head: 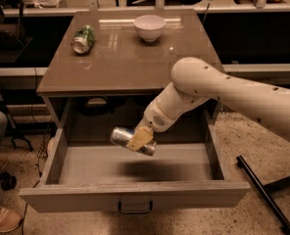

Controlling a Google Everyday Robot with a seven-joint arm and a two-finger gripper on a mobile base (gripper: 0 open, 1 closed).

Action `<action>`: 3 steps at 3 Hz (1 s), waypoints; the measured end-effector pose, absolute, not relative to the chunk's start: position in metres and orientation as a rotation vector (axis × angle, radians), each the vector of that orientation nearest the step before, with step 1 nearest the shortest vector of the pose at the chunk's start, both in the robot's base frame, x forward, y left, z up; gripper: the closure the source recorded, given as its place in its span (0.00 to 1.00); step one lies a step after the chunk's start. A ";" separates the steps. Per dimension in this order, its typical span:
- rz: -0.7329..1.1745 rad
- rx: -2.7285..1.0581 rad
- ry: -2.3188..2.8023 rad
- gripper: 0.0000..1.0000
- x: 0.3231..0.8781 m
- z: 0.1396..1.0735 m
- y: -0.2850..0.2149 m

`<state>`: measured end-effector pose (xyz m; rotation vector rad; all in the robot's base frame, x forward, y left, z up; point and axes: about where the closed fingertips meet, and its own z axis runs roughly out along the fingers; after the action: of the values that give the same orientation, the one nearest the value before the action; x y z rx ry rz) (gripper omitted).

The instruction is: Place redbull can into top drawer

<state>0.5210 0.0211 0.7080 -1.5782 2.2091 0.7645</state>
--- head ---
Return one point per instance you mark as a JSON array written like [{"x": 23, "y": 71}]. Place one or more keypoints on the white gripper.
[{"x": 154, "y": 117}]

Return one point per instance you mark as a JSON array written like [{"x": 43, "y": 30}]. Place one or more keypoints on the silver blue redbull can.
[{"x": 122, "y": 136}]

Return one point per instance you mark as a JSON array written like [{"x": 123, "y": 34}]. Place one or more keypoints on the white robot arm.
[{"x": 193, "y": 82}]

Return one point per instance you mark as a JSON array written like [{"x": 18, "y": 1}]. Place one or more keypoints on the open grey top drawer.
[{"x": 186, "y": 172}]

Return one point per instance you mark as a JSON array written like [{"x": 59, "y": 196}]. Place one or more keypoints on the grey cabinet with glossy top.
[{"x": 120, "y": 64}]

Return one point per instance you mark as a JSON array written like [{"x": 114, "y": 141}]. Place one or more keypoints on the green soda can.
[{"x": 83, "y": 39}]

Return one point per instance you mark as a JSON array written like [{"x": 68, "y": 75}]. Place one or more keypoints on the white ceramic bowl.
[{"x": 149, "y": 27}]

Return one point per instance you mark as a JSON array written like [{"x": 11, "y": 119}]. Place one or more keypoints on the black metal stand leg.
[{"x": 266, "y": 191}]

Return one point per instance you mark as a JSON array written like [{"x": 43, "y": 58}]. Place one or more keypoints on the tan sneaker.
[{"x": 9, "y": 220}]

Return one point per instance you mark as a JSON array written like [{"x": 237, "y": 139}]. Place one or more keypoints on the black chair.
[{"x": 13, "y": 38}]

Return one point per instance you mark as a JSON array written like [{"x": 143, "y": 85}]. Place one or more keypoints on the black drawer handle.
[{"x": 135, "y": 209}]

